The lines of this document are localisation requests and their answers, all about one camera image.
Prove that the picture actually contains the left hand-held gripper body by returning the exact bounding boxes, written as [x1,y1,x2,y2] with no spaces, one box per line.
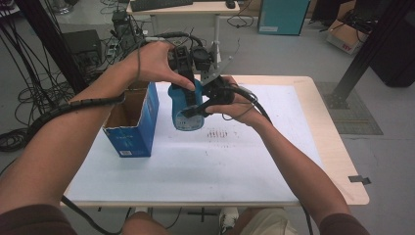
[167,44,215,83]

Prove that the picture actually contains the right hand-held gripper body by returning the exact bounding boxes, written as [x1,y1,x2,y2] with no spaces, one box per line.
[199,55,237,106]

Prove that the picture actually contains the blue bottle with white cap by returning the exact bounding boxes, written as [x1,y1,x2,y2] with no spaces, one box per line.
[167,77,207,132]

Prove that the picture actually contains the blue cardboard box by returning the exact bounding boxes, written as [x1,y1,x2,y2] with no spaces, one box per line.
[102,80,161,159]

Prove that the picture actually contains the person's left hand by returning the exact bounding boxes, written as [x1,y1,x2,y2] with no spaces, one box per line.
[129,40,197,92]

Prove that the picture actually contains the person's right hand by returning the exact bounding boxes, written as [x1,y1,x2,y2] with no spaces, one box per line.
[205,75,266,127]

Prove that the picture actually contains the white desk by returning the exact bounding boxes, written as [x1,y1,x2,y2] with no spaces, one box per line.
[126,0,241,73]

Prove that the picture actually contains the white paper sheet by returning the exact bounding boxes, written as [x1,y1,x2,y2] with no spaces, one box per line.
[67,81,325,204]

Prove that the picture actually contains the black keyboard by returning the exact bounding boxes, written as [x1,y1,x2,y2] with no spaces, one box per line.
[129,0,195,13]

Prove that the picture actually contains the dark electronics unit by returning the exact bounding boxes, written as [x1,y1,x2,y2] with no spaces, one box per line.
[111,9,141,57]

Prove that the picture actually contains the teal cabinet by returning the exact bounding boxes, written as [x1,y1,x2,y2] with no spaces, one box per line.
[256,0,311,36]

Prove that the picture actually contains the black computer case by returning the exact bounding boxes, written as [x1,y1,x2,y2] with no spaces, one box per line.
[63,29,104,68]

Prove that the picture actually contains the person's white shoe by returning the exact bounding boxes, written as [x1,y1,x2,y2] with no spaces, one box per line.
[218,207,241,235]

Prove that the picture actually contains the light wooden table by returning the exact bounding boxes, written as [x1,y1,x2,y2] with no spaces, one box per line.
[60,73,370,209]

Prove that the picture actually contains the person's beige shorts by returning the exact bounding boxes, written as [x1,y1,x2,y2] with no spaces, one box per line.
[121,207,300,235]

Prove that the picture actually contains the open cardboard box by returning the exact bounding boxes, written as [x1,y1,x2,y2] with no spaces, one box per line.
[326,19,370,56]

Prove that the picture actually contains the grey table clip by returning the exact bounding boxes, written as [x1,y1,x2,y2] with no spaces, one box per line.
[347,174,372,186]

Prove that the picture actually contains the black cabinet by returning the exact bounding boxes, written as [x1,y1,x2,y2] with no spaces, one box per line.
[369,13,415,88]

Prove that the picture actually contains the brown shirt sleeve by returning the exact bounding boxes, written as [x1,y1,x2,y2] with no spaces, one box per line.
[318,212,372,235]
[0,203,80,235]

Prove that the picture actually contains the right gripper black wrapped cable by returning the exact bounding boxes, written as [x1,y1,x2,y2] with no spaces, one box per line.
[226,83,315,235]

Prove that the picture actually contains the gripper black wrapped cable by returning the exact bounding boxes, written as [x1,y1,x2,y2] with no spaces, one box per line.
[226,83,315,235]
[23,30,205,235]

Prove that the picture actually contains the black cable loop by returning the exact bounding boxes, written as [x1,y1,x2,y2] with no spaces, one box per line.
[226,13,256,29]

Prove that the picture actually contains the left gripper black wrapped cable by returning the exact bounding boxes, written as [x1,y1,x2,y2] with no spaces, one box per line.
[23,30,205,235]

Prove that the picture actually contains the black metal stand post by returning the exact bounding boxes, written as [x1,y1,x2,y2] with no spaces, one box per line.
[326,0,415,111]

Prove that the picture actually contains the bundle of black floor cables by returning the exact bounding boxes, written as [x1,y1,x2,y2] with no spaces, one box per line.
[0,16,86,155]

